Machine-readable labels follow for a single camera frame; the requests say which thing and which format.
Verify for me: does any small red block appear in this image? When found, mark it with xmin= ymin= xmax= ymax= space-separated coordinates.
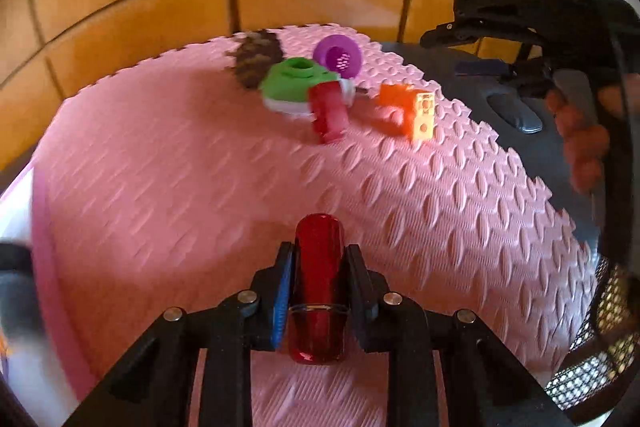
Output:
xmin=308 ymin=81 xmax=348 ymax=144

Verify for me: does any pink foam puzzle mat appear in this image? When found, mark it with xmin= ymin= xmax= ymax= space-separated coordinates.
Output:
xmin=32 ymin=38 xmax=594 ymax=398

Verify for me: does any red cylinder capsule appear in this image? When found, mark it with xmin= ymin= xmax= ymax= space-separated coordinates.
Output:
xmin=288 ymin=213 xmax=348 ymax=365

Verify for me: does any mesh chair back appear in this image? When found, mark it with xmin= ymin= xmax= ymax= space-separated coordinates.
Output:
xmin=546 ymin=259 xmax=639 ymax=426

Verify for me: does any purple plastic funnel toy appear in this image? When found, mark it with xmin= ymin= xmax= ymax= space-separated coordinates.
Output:
xmin=312 ymin=35 xmax=363 ymax=79

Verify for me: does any orange holed cube block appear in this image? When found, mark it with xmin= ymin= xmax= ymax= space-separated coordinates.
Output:
xmin=376 ymin=83 xmax=436 ymax=142

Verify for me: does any green white round toy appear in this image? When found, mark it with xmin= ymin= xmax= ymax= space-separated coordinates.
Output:
xmin=258 ymin=57 xmax=356 ymax=117

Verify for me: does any brown pegged disc toy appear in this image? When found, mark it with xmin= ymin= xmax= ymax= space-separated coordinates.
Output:
xmin=227 ymin=29 xmax=284 ymax=90

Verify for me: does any person's right hand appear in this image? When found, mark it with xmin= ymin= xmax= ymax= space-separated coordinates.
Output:
xmin=546 ymin=72 xmax=639 ymax=194

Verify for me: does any pink white cardboard box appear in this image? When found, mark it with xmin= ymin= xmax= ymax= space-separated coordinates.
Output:
xmin=1 ymin=161 xmax=98 ymax=426

